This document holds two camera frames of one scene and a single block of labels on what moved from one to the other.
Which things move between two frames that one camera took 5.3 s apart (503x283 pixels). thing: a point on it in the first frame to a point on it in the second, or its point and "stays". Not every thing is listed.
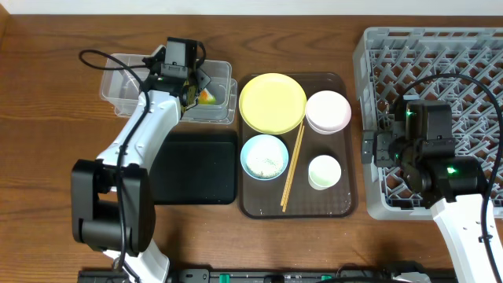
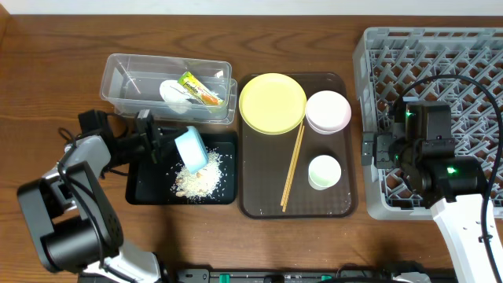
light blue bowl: [264, 157] to [192, 150]
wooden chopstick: [292, 163] stays
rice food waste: [265, 158] to [203, 183]
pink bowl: [328, 112] stays
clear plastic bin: [121, 78] stays
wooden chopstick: [291, 181] stays
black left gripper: [192, 91] to [153, 140]
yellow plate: [272, 104] stays
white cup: [324, 172] stays
